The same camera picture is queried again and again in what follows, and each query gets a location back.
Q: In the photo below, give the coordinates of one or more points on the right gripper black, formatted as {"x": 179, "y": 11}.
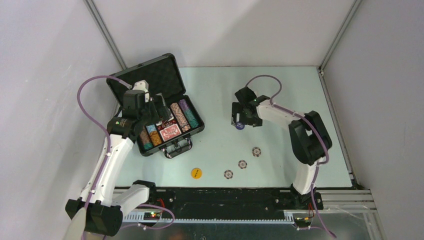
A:
{"x": 243, "y": 117}

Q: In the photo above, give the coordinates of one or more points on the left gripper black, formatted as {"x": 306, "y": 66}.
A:
{"x": 161, "y": 112}

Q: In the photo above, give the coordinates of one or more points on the blue small blind button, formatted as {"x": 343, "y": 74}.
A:
{"x": 239, "y": 126}

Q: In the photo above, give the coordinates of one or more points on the red playing card deck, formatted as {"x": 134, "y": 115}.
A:
{"x": 170, "y": 132}

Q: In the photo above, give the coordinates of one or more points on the black poker set case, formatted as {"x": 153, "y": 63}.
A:
{"x": 163, "y": 76}

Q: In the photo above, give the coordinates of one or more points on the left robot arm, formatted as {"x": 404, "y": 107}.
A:
{"x": 96, "y": 210}

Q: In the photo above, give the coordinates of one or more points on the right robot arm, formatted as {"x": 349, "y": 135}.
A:
{"x": 309, "y": 137}

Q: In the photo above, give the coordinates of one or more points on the orange blue chip stack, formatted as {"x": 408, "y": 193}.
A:
{"x": 154, "y": 135}

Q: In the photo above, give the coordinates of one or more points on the pink brown chip stack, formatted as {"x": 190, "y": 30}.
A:
{"x": 180, "y": 117}

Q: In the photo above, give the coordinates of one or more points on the brown teal chip stack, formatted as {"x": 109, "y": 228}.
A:
{"x": 145, "y": 140}

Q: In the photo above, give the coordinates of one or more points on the purple chip stack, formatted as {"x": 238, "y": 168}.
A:
{"x": 184, "y": 105}

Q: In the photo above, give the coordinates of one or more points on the poker chip near triangle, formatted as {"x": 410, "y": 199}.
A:
{"x": 256, "y": 151}

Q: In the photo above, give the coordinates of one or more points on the poker chip middle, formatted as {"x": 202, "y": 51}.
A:
{"x": 242, "y": 164}

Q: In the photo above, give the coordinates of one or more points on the poker chip lower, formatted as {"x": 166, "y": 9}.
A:
{"x": 228, "y": 174}

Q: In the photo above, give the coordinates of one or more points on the yellow round button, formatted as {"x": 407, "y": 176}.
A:
{"x": 196, "y": 173}

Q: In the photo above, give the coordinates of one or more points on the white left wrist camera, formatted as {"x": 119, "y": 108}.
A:
{"x": 142, "y": 86}

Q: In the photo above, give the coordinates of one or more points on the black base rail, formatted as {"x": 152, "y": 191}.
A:
{"x": 233, "y": 204}

